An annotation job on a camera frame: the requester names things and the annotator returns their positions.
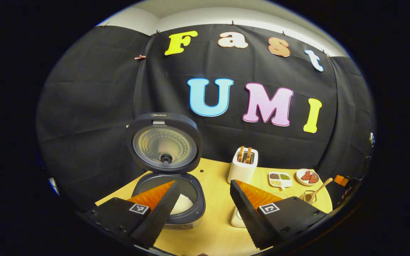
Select clear plastic rice box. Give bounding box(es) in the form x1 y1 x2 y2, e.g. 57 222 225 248
231 192 288 228

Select wooden spoon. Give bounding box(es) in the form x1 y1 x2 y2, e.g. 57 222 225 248
308 177 333 205

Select pile of white rice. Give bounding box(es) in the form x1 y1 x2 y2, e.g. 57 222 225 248
170 194 195 215

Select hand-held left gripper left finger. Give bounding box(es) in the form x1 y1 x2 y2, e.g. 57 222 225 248
82 180 181 249

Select dark grey rice cooker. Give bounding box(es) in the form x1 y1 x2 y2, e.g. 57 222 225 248
125 112 206 229

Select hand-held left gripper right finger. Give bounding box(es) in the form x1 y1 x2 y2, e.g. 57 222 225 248
229 179 330 250

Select black backdrop cloth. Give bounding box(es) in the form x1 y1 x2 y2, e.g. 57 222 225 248
37 24 375 210

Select white toaster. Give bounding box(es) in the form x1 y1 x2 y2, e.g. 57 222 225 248
227 146 259 184

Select round white plate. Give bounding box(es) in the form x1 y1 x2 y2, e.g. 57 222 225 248
296 169 320 186

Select white divided dish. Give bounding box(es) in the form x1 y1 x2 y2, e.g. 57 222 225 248
268 172 293 189

